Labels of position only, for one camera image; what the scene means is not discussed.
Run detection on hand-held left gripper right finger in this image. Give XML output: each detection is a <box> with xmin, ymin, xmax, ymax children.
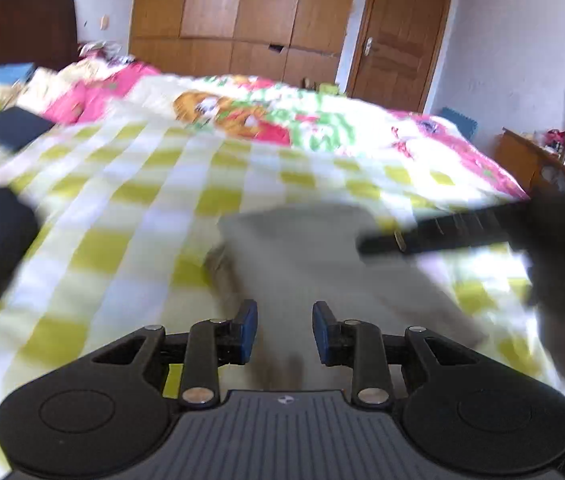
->
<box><xmin>313</xmin><ymin>301</ymin><xmax>478</xmax><ymax>408</ymax></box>

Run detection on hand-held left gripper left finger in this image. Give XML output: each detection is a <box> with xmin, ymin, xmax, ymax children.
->
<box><xmin>92</xmin><ymin>300</ymin><xmax>259</xmax><ymax>408</ymax></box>

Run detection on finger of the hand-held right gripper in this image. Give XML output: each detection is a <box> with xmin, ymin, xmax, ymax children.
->
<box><xmin>357</xmin><ymin>204</ymin><xmax>528</xmax><ymax>259</ymax></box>

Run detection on beige pants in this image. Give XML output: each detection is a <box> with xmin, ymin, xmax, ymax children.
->
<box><xmin>205</xmin><ymin>204</ymin><xmax>488</xmax><ymax>392</ymax></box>

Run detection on light wooden desk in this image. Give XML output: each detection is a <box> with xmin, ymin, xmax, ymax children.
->
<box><xmin>493</xmin><ymin>127</ymin><xmax>565</xmax><ymax>197</ymax></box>

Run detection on red desk clutter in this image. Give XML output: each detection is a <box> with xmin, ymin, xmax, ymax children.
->
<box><xmin>537</xmin><ymin>129</ymin><xmax>565</xmax><ymax>153</ymax></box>

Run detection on blue ridged foam mat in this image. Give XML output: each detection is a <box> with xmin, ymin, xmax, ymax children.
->
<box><xmin>440</xmin><ymin>106</ymin><xmax>478</xmax><ymax>141</ymax></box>

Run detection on checkered cartoon print quilt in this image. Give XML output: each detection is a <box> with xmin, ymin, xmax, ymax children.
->
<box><xmin>0</xmin><ymin>57</ymin><xmax>565</xmax><ymax>480</ymax></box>

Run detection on wooden door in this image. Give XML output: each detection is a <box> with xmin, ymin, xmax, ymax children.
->
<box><xmin>347</xmin><ymin>0</ymin><xmax>454</xmax><ymax>113</ymax></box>

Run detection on wooden wardrobe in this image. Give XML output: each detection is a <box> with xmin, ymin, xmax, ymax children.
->
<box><xmin>129</xmin><ymin>0</ymin><xmax>359</xmax><ymax>87</ymax></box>

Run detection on dark blue folded cloth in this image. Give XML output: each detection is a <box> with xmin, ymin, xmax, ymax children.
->
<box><xmin>0</xmin><ymin>106</ymin><xmax>56</xmax><ymax>152</ymax></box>

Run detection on white crumpled clutter pile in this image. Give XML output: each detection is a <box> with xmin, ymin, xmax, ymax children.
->
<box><xmin>78</xmin><ymin>40</ymin><xmax>136</xmax><ymax>66</ymax></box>

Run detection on dark wooden headboard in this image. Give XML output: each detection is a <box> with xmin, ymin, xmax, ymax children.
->
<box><xmin>0</xmin><ymin>0</ymin><xmax>79</xmax><ymax>75</ymax></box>

